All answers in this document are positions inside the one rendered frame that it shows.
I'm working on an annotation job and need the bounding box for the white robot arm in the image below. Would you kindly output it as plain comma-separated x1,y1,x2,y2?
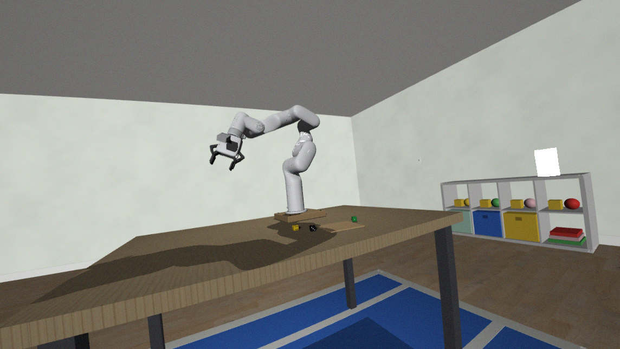
228,105,320,214

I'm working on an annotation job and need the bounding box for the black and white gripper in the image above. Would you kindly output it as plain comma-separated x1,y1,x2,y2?
209,133,245,171

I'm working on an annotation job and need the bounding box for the tan flat mat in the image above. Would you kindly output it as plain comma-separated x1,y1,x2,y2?
317,221,364,233

